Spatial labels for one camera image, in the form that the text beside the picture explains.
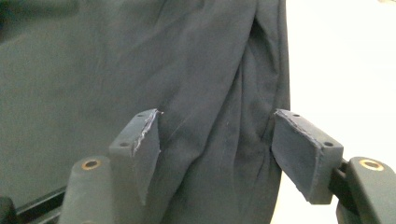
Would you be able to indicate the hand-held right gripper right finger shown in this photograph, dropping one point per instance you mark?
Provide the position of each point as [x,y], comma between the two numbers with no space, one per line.
[303,155]

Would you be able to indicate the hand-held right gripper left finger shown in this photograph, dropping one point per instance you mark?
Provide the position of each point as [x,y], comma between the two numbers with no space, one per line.
[141,155]

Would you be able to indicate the black pants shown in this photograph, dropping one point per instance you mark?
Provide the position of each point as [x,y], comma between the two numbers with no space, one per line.
[124,77]

